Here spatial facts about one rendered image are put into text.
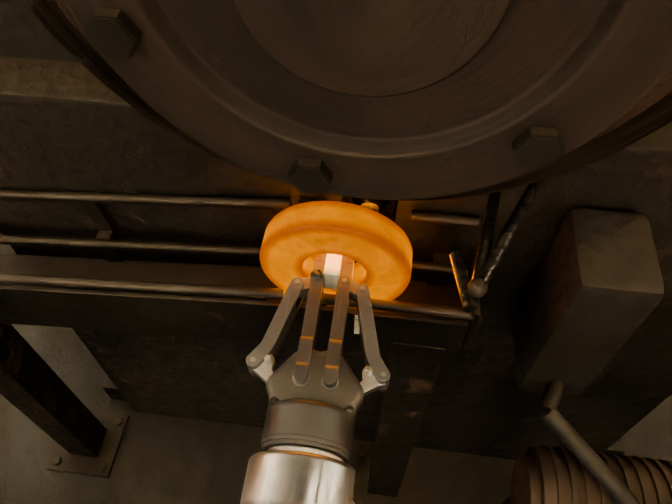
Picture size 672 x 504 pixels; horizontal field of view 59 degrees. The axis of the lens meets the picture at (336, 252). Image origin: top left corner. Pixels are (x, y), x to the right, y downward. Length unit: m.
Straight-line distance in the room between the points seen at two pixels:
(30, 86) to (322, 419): 0.42
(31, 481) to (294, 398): 0.97
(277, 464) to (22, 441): 1.05
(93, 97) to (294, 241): 0.24
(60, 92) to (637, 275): 0.57
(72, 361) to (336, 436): 1.08
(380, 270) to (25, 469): 1.02
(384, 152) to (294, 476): 0.25
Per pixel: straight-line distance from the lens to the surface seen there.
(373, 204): 0.65
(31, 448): 1.45
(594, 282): 0.58
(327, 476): 0.46
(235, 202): 0.65
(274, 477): 0.46
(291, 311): 0.55
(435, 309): 0.62
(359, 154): 0.33
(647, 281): 0.59
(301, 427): 0.48
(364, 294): 0.55
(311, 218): 0.54
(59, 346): 1.53
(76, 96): 0.63
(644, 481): 0.81
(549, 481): 0.77
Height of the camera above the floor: 1.24
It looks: 54 degrees down
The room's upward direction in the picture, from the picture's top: straight up
